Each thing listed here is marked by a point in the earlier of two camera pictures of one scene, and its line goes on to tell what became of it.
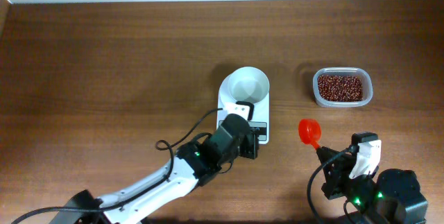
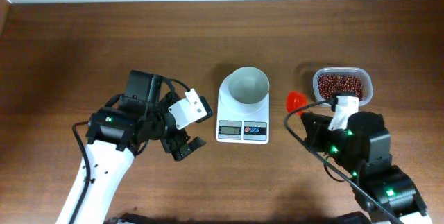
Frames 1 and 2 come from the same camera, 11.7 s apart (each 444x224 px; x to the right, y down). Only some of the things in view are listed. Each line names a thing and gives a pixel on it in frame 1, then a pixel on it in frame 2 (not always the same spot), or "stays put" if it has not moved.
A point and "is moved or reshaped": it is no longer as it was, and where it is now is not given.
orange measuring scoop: (310, 132) is moved or reshaped
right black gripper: (335, 174) → (316, 130)
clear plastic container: (343, 87) stays put
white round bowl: (248, 84) stays put
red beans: (340, 88) stays put
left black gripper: (248, 150) → (180, 136)
